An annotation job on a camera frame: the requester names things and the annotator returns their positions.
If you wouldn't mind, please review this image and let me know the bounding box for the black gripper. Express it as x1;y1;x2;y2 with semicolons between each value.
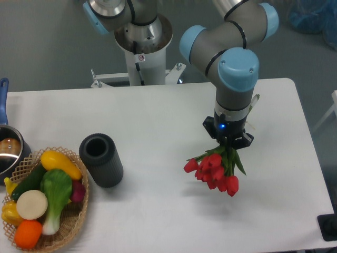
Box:
203;112;254;151

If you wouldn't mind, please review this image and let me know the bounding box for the red tulip bouquet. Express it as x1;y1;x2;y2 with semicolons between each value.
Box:
184;144;246;197

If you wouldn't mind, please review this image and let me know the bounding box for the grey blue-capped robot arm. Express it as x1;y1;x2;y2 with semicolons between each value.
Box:
83;1;279;149

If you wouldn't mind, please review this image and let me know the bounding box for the dark grey ribbed vase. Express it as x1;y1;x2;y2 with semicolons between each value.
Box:
79;133;124;188

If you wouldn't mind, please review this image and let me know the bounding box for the black device at table edge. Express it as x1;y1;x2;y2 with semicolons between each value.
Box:
317;214;336;241

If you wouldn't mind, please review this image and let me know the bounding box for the blue plastic bag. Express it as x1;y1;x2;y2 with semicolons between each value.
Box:
287;1;336;50

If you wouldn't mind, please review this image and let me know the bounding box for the purple red radish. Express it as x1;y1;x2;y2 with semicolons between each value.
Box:
70;180;86;203

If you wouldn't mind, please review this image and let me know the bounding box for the woven wicker basket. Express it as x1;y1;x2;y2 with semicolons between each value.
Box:
1;147;89;252

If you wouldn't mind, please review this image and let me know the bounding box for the green bok choy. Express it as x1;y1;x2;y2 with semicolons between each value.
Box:
40;169;72;236

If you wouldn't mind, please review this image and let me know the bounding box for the yellow squash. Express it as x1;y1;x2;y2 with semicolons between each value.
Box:
40;150;82;180

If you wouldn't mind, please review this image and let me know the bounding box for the dark green cucumber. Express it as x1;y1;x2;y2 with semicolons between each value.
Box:
11;163;47;201

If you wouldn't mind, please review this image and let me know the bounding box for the round cream white disc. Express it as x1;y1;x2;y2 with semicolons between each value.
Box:
16;190;48;220

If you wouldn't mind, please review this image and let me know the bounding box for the orange fruit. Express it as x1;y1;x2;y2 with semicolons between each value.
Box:
14;220;42;250

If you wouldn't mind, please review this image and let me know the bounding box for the yellow banana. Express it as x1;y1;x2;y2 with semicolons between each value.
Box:
4;177;18;196

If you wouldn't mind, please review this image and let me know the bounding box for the yellow bell pepper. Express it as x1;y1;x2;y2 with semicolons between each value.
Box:
1;200;24;227

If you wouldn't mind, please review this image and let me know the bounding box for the white frame at right edge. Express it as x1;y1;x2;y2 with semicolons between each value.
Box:
313;90;337;133

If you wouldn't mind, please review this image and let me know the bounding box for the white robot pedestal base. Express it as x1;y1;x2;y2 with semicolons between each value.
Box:
91;14;186;88

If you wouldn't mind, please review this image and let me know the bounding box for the black cable on pedestal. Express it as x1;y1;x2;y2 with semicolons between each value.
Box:
132;41;145;86

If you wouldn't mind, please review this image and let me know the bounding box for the blue handled saucepan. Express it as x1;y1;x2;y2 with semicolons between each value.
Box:
1;77;31;186

